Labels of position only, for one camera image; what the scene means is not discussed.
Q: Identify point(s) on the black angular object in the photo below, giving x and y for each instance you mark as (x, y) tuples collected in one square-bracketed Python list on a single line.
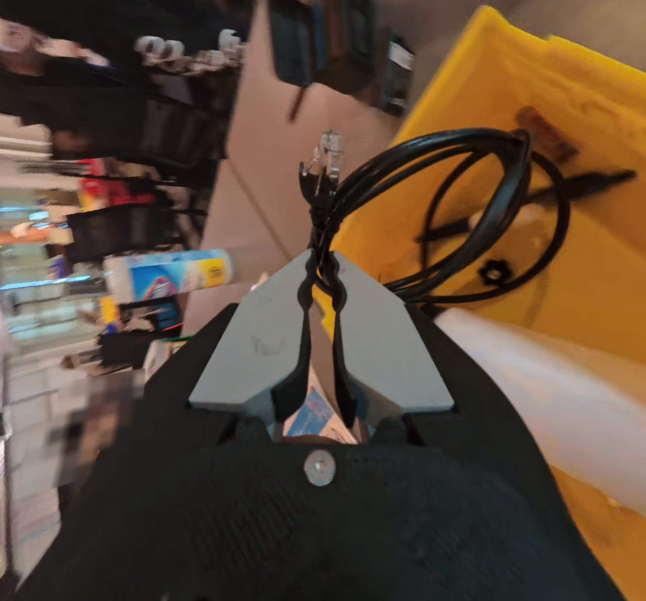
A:
[(595, 182)]

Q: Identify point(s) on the brown rectangular piece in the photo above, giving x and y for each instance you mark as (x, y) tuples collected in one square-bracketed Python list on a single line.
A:
[(545, 134)]

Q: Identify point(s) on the printed paper sheet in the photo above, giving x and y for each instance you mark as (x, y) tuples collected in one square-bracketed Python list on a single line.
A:
[(313, 414)]

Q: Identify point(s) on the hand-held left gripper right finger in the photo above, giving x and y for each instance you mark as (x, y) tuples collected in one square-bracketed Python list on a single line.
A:
[(393, 354)]

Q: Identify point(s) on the yellow storage bin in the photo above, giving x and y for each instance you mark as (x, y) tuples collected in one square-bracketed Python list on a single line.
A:
[(580, 283)]

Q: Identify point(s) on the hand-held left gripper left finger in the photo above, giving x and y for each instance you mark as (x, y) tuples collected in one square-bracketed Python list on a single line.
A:
[(252, 354)]

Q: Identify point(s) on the dark zip case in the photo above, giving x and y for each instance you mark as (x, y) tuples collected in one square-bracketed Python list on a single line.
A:
[(290, 41)]

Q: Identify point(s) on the white wipes canister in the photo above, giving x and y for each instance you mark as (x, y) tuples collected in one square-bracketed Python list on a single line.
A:
[(171, 275)]

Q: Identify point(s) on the black star knob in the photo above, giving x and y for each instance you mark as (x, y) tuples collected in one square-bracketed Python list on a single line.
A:
[(494, 272)]

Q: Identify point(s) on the white paper roll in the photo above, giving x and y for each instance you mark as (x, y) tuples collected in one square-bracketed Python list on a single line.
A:
[(530, 384)]

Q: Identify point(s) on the small black battery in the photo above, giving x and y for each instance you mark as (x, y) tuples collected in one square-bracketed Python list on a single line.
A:
[(397, 76)]

